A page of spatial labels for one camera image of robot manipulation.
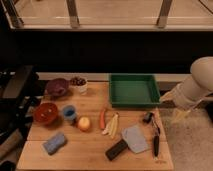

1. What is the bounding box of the orange carrot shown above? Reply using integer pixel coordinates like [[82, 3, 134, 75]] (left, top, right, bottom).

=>
[[99, 108, 107, 130]]

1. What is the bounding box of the red bowl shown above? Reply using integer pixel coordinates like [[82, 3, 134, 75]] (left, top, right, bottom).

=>
[[33, 103, 58, 126]]

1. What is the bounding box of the blue sponge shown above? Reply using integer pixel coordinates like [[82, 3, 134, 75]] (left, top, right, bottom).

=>
[[43, 132, 67, 155]]

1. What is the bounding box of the black equipment stand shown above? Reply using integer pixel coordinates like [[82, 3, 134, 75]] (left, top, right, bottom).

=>
[[0, 64, 43, 158]]

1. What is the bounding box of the white cup with dark contents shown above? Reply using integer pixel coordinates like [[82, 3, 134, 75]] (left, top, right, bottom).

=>
[[70, 76, 87, 93]]

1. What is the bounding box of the green plastic tray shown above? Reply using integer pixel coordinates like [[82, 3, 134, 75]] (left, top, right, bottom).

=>
[[109, 74, 160, 108]]

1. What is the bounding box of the grey cleaver with black handle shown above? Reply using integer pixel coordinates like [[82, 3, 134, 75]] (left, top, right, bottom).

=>
[[105, 125, 148, 161]]

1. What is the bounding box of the blue cup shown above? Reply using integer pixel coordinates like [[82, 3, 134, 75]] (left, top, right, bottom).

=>
[[62, 105, 77, 123]]

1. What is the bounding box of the yellow apple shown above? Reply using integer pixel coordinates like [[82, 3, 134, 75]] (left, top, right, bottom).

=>
[[77, 117, 91, 131]]

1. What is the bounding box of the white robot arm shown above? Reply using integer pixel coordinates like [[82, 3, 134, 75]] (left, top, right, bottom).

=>
[[160, 57, 213, 123]]

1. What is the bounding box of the purple bowl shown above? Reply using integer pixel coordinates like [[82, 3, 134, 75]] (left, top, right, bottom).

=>
[[46, 78, 69, 97]]

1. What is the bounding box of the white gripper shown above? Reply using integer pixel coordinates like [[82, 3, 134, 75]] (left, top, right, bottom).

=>
[[160, 76, 210, 122]]

